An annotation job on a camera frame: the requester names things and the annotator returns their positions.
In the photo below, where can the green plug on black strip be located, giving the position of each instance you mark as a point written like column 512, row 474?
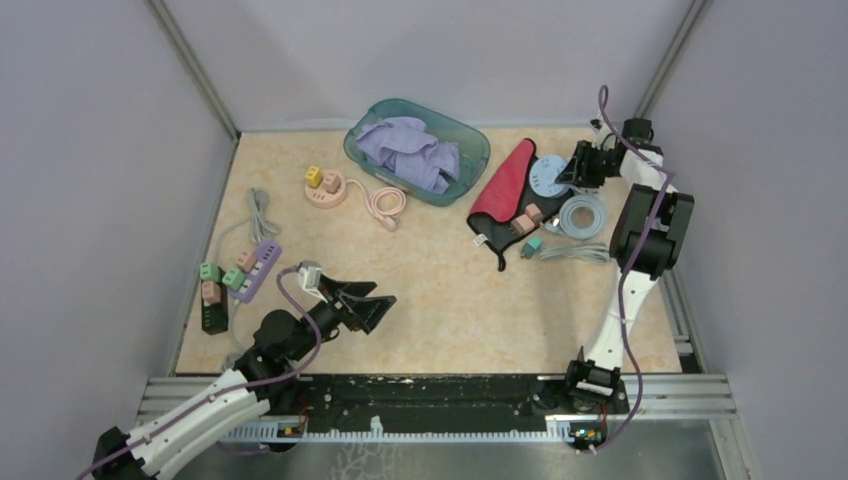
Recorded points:
column 209, row 272

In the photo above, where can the teal plastic basin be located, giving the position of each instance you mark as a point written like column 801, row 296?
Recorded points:
column 474, row 148

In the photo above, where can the purple cloth in basin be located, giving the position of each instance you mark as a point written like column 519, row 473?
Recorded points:
column 403, row 147

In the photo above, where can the green plug on purple strip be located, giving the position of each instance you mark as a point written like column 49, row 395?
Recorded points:
column 234, row 278

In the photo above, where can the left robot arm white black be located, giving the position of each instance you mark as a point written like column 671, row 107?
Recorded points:
column 263, row 380

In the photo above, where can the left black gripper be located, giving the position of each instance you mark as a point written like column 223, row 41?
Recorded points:
column 367, row 311

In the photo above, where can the black power strip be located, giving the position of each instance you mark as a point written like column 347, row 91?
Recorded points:
column 215, row 318

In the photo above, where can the blue round power socket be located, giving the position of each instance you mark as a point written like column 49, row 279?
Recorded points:
column 544, row 174

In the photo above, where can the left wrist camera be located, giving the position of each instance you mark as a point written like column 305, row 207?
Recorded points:
column 309, row 275

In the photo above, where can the pink plug on black strip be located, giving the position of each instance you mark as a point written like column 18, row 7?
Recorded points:
column 211, row 292

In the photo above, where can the pink round power socket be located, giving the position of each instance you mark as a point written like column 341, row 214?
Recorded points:
column 319, row 199

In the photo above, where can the pink plug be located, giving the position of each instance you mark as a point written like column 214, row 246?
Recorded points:
column 332, row 182
column 211, row 292
column 246, row 261
column 522, row 225
column 534, row 213

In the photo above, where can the purple power strip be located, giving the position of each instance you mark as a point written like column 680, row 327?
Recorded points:
column 267, row 253

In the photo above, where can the red and grey cloth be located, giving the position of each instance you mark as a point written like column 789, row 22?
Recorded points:
column 505, row 198

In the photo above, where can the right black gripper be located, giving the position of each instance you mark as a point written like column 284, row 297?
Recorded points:
column 577, row 171

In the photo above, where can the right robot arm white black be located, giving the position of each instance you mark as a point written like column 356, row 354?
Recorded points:
column 646, row 241

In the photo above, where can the pink plug on purple strip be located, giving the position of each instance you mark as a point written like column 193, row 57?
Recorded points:
column 246, row 261

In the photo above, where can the yellow plug adapter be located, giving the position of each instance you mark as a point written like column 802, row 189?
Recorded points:
column 313, row 177

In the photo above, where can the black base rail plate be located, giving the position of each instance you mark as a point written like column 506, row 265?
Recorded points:
column 485, row 403

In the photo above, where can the teal plug adapter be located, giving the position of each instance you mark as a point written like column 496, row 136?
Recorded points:
column 531, row 247

